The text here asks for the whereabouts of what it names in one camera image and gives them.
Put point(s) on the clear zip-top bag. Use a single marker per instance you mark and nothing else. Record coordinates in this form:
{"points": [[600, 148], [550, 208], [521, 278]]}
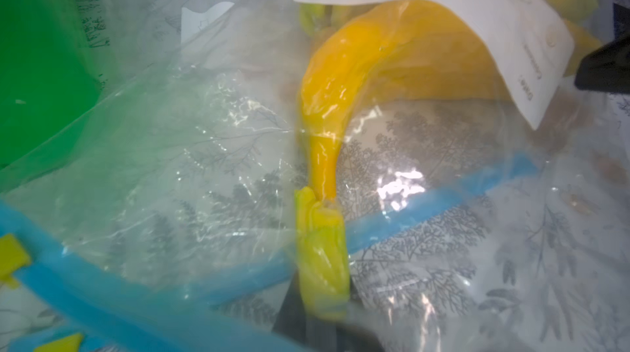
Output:
{"points": [[171, 227], [142, 36]]}

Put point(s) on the yellow banana bunch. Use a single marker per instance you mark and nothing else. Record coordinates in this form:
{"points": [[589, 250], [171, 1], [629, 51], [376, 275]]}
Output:
{"points": [[405, 105]]}

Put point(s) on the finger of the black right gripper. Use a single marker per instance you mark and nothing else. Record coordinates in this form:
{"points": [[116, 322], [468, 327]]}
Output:
{"points": [[606, 70]]}

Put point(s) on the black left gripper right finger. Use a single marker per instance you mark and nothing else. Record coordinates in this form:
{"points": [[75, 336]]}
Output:
{"points": [[354, 338]]}

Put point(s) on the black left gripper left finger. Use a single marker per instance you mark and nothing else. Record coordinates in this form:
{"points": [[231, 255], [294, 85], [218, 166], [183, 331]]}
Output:
{"points": [[291, 321]]}

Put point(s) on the green plastic basket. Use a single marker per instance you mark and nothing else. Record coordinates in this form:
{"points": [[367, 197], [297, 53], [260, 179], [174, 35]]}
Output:
{"points": [[48, 82]]}

